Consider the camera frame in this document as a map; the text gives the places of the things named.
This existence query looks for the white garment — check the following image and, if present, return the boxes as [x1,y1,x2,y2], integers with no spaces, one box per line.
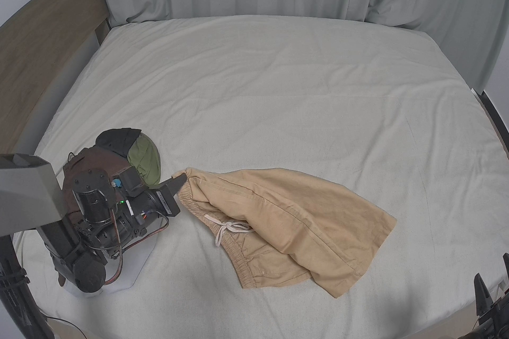
[68,228,156,297]

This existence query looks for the green garment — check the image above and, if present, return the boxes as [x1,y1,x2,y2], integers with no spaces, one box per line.
[127,131,162,188]

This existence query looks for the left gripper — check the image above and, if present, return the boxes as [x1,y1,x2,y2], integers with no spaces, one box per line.
[127,184,182,229]

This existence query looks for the brown garment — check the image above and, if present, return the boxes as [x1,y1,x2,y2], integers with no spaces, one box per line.
[58,146,133,287]

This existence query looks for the black cable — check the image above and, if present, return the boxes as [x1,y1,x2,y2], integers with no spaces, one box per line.
[40,315,87,339]

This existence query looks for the black garment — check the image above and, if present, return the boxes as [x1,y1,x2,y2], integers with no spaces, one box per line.
[96,128,142,160]

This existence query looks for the beige shorts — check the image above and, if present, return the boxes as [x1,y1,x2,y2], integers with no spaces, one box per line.
[172,167,398,298]

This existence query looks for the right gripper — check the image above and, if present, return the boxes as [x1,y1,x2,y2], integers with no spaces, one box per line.
[457,252,509,339]

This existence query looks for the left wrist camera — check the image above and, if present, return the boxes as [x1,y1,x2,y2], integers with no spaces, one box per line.
[115,166,144,197]

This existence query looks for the bed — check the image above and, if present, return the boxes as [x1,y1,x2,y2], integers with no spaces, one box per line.
[0,0,509,335]

